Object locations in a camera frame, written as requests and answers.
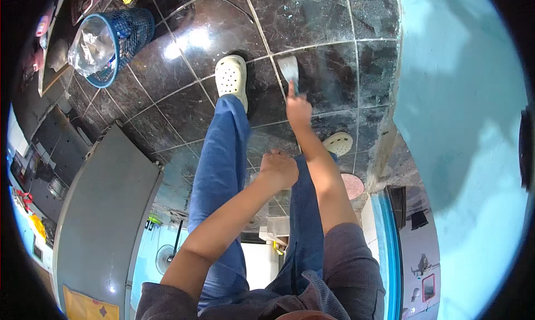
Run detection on blue plastic waste basket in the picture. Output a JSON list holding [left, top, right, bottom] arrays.
[[79, 7, 156, 89]]

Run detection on black cable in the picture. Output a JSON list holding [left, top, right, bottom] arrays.
[[188, 0, 256, 23]]

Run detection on dark kitchen counter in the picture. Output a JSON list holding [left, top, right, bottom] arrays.
[[8, 106, 105, 237]]

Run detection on white standing fan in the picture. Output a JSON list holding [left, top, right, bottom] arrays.
[[155, 220, 185, 276]]

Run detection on pink round disc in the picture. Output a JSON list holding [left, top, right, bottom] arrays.
[[341, 173, 365, 200]]

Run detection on person's right hand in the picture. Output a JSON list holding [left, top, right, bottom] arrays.
[[285, 79, 313, 131]]

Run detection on metal scraper with teal handle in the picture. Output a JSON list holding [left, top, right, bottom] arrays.
[[278, 56, 306, 98]]

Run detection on person's legs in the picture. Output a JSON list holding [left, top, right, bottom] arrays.
[[187, 54, 354, 312]]

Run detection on person's left hand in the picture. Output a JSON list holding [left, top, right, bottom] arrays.
[[259, 149, 300, 191]]

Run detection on blue door frame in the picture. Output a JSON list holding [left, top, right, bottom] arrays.
[[371, 190, 404, 320]]

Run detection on person's body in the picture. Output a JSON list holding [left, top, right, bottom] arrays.
[[135, 222, 386, 320]]

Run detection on clear plastic bin liner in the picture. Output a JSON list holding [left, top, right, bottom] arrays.
[[68, 16, 118, 78]]

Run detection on grey refrigerator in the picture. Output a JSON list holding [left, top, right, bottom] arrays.
[[52, 123, 164, 320]]

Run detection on person's left fingers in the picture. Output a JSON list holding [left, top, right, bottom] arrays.
[[263, 149, 298, 168]]

